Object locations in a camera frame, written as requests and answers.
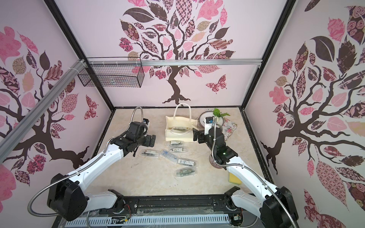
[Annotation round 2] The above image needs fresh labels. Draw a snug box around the cream canvas tote bag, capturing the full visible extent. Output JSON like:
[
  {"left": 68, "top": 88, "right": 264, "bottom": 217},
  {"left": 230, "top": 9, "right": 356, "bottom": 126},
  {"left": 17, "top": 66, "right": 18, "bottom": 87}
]
[{"left": 165, "top": 103, "right": 198, "bottom": 143}]

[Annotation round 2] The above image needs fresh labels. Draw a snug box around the labelled compass set case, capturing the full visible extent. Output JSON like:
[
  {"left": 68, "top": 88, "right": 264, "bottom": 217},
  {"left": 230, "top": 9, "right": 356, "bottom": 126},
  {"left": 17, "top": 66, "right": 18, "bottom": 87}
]
[{"left": 170, "top": 127, "right": 191, "bottom": 135}]

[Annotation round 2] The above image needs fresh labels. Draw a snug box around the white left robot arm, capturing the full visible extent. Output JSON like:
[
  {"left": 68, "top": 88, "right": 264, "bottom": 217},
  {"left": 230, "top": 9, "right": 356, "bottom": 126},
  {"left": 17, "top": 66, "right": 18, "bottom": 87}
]
[{"left": 47, "top": 119, "right": 156, "bottom": 221}]

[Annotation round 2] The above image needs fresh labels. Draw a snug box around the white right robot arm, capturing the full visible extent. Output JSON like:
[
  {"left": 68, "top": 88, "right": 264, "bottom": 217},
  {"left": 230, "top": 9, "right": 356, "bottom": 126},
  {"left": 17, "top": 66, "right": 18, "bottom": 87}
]
[{"left": 193, "top": 127, "right": 298, "bottom": 228}]

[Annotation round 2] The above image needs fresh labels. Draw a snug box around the blue compass set case centre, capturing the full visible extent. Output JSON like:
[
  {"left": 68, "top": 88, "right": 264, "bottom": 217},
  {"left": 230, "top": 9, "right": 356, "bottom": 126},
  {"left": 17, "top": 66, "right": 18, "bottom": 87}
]
[{"left": 161, "top": 150, "right": 179, "bottom": 163}]

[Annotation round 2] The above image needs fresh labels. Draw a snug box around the green compass set case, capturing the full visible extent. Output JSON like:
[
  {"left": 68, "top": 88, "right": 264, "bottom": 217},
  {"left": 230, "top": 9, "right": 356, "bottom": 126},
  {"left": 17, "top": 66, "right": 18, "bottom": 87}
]
[{"left": 175, "top": 167, "right": 197, "bottom": 177}]

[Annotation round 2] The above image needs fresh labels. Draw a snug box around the white round plate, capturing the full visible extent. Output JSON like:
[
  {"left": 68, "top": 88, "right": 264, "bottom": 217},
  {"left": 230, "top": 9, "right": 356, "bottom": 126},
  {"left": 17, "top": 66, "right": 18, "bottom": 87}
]
[{"left": 197, "top": 110, "right": 213, "bottom": 130}]

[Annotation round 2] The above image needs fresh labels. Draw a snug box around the floral rectangular tray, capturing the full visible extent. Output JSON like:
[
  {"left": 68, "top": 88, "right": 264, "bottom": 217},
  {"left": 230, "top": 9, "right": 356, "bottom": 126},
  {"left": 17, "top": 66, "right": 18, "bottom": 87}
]
[{"left": 222, "top": 118, "right": 238, "bottom": 141}]

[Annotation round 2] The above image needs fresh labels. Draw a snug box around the purple glass bowl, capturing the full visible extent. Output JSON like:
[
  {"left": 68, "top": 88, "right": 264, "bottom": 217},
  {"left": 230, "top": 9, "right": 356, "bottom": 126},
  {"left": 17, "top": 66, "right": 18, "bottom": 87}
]
[{"left": 209, "top": 154, "right": 223, "bottom": 169}]

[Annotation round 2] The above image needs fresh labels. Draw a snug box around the white toy radish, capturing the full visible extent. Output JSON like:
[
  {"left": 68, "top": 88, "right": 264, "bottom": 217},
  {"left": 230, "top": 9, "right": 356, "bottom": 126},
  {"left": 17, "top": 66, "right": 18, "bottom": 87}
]
[{"left": 213, "top": 108, "right": 230, "bottom": 118}]

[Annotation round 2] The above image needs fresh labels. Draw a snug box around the yellow sponge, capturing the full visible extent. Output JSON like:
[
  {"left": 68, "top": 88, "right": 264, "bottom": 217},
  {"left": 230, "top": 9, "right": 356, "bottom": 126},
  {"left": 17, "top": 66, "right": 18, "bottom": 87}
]
[{"left": 229, "top": 173, "right": 242, "bottom": 185}]

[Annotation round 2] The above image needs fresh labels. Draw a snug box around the right metal conduit cable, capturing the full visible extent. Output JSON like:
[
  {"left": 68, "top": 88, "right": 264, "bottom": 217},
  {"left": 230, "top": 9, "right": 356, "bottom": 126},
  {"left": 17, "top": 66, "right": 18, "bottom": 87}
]
[{"left": 210, "top": 113, "right": 298, "bottom": 228}]

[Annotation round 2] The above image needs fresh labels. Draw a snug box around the metal conduit cable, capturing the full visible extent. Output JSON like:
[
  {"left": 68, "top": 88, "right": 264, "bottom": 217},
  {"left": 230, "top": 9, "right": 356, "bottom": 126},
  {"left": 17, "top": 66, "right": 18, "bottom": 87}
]
[
  {"left": 27, "top": 106, "right": 144, "bottom": 218},
  {"left": 210, "top": 113, "right": 298, "bottom": 228}
]

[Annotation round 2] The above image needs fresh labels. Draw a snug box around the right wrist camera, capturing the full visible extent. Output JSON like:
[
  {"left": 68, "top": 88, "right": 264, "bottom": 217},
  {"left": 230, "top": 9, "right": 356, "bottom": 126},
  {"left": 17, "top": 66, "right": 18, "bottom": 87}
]
[{"left": 204, "top": 116, "right": 216, "bottom": 135}]

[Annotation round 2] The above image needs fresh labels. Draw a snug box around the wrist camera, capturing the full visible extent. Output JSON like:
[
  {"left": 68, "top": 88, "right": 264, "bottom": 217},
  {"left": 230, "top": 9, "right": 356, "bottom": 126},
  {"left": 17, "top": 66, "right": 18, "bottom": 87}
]
[
  {"left": 143, "top": 118, "right": 150, "bottom": 127},
  {"left": 204, "top": 116, "right": 216, "bottom": 135}
]

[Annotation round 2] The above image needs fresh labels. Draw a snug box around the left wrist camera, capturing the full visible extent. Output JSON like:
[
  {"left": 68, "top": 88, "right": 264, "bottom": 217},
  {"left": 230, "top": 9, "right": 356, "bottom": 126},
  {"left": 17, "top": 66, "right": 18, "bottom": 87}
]
[{"left": 143, "top": 118, "right": 150, "bottom": 127}]

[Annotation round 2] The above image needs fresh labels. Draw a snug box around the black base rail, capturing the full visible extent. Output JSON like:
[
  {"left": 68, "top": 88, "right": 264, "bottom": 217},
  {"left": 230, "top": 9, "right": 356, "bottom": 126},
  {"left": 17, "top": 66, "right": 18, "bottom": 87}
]
[{"left": 52, "top": 193, "right": 298, "bottom": 228}]

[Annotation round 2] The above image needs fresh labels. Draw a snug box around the black wire basket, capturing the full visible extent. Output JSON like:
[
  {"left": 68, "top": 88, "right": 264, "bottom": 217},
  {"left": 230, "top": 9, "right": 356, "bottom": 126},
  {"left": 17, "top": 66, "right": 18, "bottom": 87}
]
[{"left": 78, "top": 57, "right": 145, "bottom": 88}]

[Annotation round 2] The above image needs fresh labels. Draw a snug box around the silver rail back wall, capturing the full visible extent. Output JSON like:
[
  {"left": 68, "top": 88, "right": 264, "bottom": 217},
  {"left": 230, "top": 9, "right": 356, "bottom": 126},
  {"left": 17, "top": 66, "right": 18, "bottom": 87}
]
[{"left": 88, "top": 59, "right": 262, "bottom": 67}]

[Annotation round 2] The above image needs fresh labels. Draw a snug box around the silver rail wall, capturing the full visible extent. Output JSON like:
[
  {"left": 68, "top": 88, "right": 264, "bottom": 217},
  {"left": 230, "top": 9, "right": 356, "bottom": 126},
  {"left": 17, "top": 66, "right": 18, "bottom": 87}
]
[
  {"left": 88, "top": 59, "right": 262, "bottom": 67},
  {"left": 1, "top": 59, "right": 86, "bottom": 162}
]

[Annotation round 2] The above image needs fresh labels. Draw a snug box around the white cable duct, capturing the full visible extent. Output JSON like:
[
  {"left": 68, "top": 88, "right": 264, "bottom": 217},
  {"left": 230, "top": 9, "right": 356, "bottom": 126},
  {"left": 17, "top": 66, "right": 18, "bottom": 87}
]
[{"left": 64, "top": 214, "right": 231, "bottom": 228}]

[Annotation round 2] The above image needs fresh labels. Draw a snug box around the left metal conduit cable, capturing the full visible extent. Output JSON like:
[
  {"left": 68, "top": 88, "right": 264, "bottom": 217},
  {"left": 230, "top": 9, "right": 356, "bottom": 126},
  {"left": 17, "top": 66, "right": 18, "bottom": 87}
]
[{"left": 27, "top": 106, "right": 144, "bottom": 218}]

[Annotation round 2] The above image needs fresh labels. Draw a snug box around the silver rail left wall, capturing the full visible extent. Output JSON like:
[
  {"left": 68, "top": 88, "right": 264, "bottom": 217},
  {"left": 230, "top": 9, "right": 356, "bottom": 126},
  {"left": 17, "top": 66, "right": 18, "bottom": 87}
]
[{"left": 1, "top": 59, "right": 86, "bottom": 162}]

